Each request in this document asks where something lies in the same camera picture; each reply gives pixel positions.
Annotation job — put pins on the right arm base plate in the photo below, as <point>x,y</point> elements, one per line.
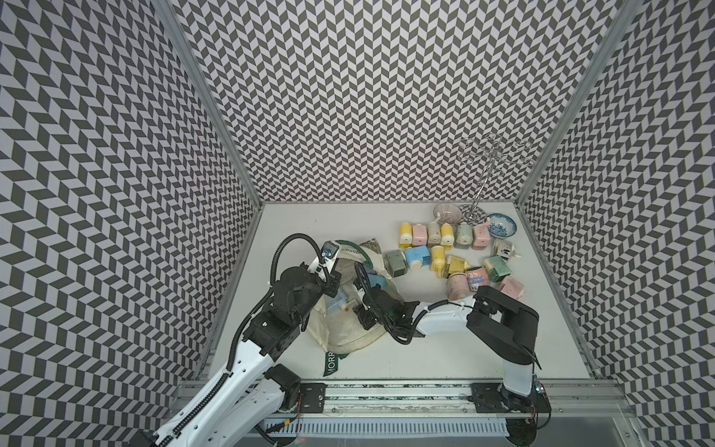
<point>494,398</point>

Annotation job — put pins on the pink block pencil sharpener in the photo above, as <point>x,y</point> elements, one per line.
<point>481,237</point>

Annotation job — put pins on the pink rounded pencil sharpener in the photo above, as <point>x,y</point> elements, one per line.
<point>420,235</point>

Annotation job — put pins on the small pink sharpener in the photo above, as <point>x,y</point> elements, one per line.
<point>512,288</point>

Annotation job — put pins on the white cartoon pencil sharpener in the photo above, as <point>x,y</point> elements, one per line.
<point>434,233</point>

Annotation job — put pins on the blue white patterned bowl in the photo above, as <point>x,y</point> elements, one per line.
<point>501,226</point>

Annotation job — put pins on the yellow round pencil sharpener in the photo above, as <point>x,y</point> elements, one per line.
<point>447,236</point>

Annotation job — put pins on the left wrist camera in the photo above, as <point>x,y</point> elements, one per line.
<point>329,253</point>

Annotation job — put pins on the aluminium mounting rail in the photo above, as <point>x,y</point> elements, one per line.
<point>449,398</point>

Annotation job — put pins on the silver jewelry tree stand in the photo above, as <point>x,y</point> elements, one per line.
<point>494,151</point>

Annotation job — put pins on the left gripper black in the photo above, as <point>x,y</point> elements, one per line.
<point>332,282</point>

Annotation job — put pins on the blue round pencil sharpener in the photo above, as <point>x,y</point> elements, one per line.
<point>417,257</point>

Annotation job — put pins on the pink ribbed bowl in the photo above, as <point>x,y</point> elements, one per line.
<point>448,213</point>

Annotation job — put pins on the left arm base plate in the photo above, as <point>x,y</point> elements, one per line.
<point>309,398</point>

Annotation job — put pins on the green block pencil sharpener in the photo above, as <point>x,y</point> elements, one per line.
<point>496,268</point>

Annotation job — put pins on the mint green pencil sharpener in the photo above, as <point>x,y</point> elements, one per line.
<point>463,236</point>

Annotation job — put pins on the cream canvas tote bag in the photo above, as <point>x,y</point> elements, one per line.
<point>341,335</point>

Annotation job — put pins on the pink jar shaped sharpener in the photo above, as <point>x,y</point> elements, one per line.
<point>458,287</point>

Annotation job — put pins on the pale blue block sharpener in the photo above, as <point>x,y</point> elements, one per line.
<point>338,304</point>

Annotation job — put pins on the yellow block pencil sharpener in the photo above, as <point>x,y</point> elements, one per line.
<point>405,239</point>

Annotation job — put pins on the small yellow black sharpener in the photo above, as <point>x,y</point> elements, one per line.
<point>455,265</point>

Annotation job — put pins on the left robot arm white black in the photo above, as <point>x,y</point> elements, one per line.
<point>252,384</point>

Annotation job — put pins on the white grey pencil sharpener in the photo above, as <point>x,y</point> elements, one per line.
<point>505,250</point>

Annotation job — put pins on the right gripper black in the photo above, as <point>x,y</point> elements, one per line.
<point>361,313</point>

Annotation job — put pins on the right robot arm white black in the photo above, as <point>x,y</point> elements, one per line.
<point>506,326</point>

